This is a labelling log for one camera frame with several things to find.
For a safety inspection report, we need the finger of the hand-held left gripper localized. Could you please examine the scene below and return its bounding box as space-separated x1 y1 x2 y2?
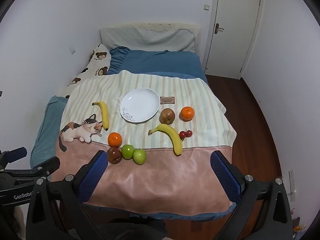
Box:
0 147 27 166
32 156 61 180

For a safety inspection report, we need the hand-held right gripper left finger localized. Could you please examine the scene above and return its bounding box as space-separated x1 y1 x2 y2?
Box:
26 150 109 240

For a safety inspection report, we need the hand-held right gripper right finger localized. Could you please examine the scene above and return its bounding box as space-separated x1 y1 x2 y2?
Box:
210 150 293 240

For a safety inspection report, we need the dark red apple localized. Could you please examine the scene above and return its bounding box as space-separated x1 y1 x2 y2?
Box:
107 147 123 165

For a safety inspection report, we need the green apple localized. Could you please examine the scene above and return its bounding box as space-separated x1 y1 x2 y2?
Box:
133 149 147 165
121 144 135 160

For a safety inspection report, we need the orange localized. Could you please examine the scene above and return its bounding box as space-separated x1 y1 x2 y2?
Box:
180 106 195 121
108 132 123 147

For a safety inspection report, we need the yellow banana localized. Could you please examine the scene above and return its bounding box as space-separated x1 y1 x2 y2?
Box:
92 101 110 131
148 124 183 156

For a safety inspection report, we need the yellow brown pear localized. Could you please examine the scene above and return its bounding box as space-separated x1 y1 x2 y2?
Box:
160 108 175 125

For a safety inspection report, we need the white floral plate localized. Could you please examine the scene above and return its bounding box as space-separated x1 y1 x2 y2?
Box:
120 88 161 123

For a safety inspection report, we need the red cherries bunch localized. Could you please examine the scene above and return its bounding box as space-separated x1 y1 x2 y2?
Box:
179 129 193 140

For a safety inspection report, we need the striped cat print blanket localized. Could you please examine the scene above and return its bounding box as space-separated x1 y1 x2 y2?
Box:
55 70 237 217

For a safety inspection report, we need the white power strip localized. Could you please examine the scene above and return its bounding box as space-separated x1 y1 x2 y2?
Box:
288 170 297 202

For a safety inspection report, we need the small orange object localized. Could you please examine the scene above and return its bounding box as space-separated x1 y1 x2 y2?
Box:
291 217 307 233

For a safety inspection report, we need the bear print pillow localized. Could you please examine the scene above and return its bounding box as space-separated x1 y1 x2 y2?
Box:
61 44 112 99

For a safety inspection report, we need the blue ruffled pillow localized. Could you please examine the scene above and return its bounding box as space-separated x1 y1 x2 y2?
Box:
107 46 168 75

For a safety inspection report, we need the white door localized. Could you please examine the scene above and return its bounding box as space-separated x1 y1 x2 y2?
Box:
202 0 265 80

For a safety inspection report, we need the grey quilted pillow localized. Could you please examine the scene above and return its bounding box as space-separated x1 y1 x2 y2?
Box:
99 26 196 53

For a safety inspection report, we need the beige headboard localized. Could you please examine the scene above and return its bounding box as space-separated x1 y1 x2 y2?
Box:
130 22 202 55

